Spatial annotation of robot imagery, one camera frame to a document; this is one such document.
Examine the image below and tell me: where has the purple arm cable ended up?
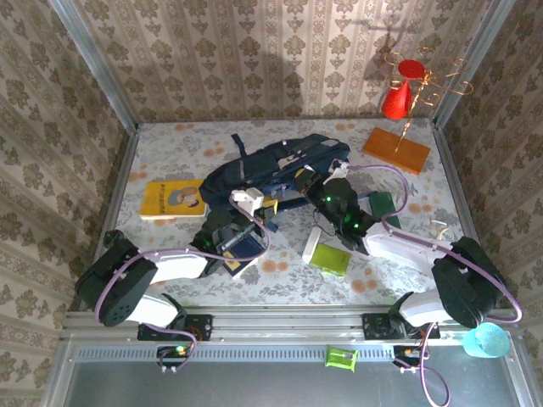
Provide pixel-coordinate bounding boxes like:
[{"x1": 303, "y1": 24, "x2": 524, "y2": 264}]
[
  {"x1": 93, "y1": 195, "x2": 273, "y2": 375},
  {"x1": 345, "y1": 164, "x2": 523, "y2": 407}
]

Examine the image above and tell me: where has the aluminium mounting rail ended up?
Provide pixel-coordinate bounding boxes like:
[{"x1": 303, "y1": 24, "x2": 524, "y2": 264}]
[{"x1": 61, "y1": 305, "x2": 519, "y2": 341}]

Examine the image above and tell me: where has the dark green case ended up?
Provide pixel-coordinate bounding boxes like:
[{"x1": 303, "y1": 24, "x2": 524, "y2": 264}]
[{"x1": 367, "y1": 191, "x2": 404, "y2": 231}]

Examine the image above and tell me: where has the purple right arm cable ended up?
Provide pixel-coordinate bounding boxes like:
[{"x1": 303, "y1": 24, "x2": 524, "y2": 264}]
[{"x1": 345, "y1": 164, "x2": 523, "y2": 407}]

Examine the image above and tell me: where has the aluminium frame post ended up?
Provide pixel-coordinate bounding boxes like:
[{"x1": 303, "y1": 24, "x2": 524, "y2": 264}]
[
  {"x1": 47, "y1": 0, "x2": 140, "y2": 133},
  {"x1": 431, "y1": 0, "x2": 517, "y2": 128}
]

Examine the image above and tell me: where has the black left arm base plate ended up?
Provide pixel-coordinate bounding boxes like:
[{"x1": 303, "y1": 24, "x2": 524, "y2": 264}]
[{"x1": 137, "y1": 312, "x2": 214, "y2": 342}]

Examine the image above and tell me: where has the cyan cup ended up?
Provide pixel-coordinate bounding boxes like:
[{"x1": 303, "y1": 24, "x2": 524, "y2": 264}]
[{"x1": 462, "y1": 322, "x2": 511, "y2": 360}]

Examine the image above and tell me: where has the connector board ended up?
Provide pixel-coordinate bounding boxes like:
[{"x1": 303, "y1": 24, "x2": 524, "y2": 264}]
[
  {"x1": 392, "y1": 344, "x2": 430, "y2": 368},
  {"x1": 155, "y1": 344, "x2": 193, "y2": 369}
]

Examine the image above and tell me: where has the navy blue notebook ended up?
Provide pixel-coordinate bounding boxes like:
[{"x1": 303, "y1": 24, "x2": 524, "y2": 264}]
[{"x1": 220, "y1": 237, "x2": 266, "y2": 280}]

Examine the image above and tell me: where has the white oblong case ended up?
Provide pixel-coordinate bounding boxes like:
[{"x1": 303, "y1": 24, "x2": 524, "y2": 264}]
[{"x1": 301, "y1": 227, "x2": 322, "y2": 264}]

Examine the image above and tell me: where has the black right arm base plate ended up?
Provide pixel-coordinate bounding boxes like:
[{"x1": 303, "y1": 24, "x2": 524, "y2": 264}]
[{"x1": 361, "y1": 311, "x2": 440, "y2": 341}]

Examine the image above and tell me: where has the gold wire stand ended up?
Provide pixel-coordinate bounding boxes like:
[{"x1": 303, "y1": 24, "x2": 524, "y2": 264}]
[{"x1": 383, "y1": 45, "x2": 475, "y2": 153}]

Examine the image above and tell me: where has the yellow picture book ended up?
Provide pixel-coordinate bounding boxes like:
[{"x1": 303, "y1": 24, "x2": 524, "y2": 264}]
[{"x1": 139, "y1": 178, "x2": 209, "y2": 221}]

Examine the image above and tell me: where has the orange wooden base block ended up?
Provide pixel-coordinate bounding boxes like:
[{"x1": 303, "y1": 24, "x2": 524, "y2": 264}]
[{"x1": 361, "y1": 126, "x2": 432, "y2": 176}]

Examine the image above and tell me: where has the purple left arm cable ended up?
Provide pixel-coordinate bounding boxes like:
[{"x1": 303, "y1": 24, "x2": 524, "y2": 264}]
[{"x1": 93, "y1": 195, "x2": 273, "y2": 375}]

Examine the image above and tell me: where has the slotted grey cable duct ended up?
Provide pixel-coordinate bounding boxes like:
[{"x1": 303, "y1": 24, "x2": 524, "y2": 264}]
[{"x1": 74, "y1": 343, "x2": 429, "y2": 362}]

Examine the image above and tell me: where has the red disc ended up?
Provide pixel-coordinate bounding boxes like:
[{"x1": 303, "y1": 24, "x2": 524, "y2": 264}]
[{"x1": 397, "y1": 59, "x2": 426, "y2": 81}]

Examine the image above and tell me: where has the lime green clip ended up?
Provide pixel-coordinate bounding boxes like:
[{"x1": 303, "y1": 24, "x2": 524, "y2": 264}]
[{"x1": 324, "y1": 345, "x2": 360, "y2": 374}]

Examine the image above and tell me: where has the cream razor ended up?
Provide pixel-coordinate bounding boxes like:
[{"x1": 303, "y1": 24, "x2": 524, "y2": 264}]
[{"x1": 429, "y1": 218, "x2": 450, "y2": 242}]

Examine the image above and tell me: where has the navy blue backpack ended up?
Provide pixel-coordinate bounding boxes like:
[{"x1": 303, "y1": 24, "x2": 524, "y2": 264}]
[{"x1": 198, "y1": 133, "x2": 353, "y2": 213}]

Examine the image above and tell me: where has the lime green box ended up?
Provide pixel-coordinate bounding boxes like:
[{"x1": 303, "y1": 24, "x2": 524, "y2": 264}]
[{"x1": 308, "y1": 242, "x2": 353, "y2": 279}]

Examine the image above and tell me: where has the left connector board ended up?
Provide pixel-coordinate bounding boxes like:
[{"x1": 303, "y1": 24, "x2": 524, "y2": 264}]
[{"x1": 155, "y1": 344, "x2": 193, "y2": 369}]

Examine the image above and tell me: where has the grey metal shelf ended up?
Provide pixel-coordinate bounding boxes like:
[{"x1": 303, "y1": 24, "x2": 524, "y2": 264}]
[{"x1": 40, "y1": 338, "x2": 538, "y2": 407}]

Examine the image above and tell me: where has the red cone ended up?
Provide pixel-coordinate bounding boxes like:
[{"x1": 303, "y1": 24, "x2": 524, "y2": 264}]
[{"x1": 380, "y1": 79, "x2": 413, "y2": 121}]

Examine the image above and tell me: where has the aluminium side rail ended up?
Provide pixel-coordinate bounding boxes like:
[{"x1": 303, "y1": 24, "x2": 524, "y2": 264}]
[
  {"x1": 431, "y1": 120, "x2": 501, "y2": 309},
  {"x1": 78, "y1": 126, "x2": 140, "y2": 313}
]

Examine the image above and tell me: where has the right connector board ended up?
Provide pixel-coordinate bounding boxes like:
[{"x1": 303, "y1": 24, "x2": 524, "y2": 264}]
[{"x1": 392, "y1": 344, "x2": 430, "y2": 368}]

